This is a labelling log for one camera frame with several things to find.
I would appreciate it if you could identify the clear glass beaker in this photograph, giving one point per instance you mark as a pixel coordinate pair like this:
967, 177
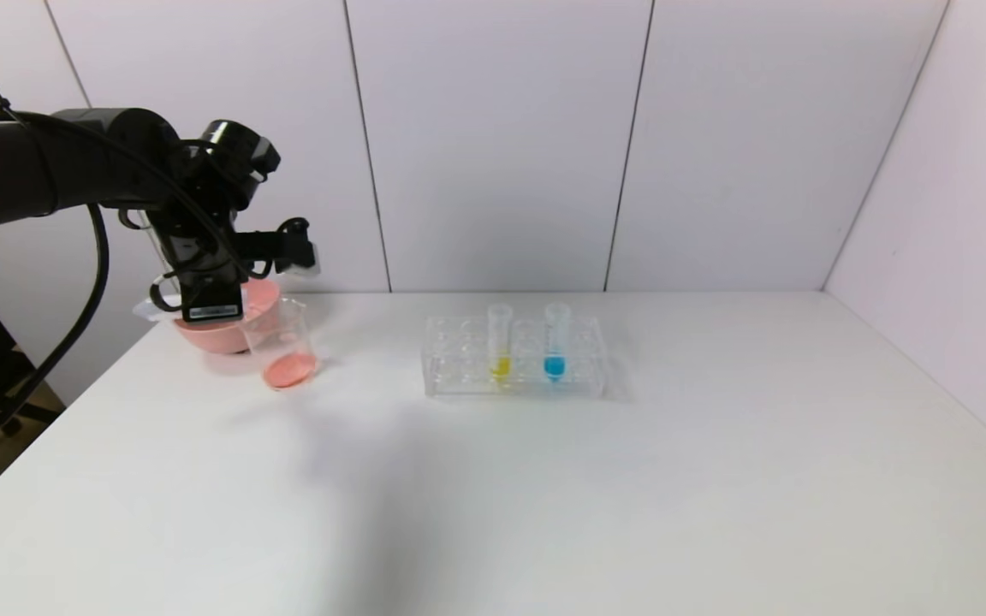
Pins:
289, 368

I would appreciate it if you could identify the pink plastic bowl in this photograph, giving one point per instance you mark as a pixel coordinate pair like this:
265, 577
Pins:
219, 338

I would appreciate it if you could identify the clear acrylic test tube rack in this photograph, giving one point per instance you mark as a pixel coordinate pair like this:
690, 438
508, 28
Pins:
527, 385

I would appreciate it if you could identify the test tube with yellow pigment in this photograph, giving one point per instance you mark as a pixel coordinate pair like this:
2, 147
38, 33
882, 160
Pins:
500, 366

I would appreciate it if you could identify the test tube with red pigment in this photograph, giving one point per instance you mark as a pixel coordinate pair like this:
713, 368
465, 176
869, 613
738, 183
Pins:
155, 310

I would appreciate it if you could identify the test tube with blue pigment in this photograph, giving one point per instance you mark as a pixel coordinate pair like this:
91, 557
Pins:
554, 366

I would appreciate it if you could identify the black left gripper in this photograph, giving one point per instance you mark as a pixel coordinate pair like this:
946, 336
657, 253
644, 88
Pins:
211, 306

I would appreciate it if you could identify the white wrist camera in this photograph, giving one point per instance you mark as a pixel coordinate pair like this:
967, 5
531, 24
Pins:
305, 261

